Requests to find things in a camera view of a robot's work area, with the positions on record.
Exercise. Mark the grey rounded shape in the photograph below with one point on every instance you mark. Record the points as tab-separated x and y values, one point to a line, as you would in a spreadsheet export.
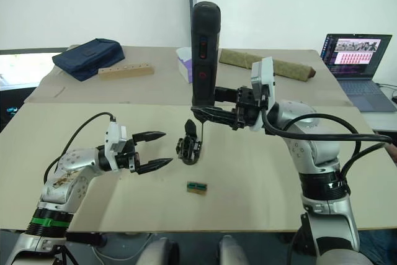
232	252
161	252

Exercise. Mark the green plastic screw holder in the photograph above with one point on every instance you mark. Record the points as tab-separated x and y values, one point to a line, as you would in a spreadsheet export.
196	186

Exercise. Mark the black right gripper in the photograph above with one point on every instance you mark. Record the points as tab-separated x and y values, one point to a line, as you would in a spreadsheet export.
245	106

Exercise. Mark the black gripper assembly workpiece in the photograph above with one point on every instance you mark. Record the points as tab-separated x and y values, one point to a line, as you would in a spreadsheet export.
187	151

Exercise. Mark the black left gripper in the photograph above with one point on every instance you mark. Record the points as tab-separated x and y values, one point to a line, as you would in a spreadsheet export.
128	158

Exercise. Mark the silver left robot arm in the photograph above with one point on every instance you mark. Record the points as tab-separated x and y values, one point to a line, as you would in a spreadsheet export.
74	161

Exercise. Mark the long olive wedge box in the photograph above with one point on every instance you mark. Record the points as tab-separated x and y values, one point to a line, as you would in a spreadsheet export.
291	71

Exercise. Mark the white and purple box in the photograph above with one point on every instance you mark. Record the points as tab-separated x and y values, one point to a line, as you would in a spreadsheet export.
184	66

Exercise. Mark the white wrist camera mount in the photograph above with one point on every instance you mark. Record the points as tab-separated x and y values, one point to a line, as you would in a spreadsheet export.
263	72
113	141

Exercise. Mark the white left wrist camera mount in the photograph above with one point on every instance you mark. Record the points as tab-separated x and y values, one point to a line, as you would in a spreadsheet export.
113	141

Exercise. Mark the wooden block with holes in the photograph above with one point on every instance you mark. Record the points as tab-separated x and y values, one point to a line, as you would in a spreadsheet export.
124	72

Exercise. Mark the small brown cardboard piece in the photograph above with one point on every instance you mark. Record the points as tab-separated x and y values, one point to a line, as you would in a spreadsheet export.
202	193

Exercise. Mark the black electric screwdriver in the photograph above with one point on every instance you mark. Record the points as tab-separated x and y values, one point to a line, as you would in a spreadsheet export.
204	29

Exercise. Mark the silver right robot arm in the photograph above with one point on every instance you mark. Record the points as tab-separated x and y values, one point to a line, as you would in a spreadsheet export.
313	153

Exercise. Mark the navy blue fabric bag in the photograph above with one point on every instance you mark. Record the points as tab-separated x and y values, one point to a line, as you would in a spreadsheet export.
90	55

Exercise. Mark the open grey laptop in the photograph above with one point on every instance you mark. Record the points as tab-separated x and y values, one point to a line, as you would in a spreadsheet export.
356	57

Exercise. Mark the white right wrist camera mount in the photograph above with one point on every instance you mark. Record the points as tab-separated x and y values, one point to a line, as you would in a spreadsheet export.
263	72

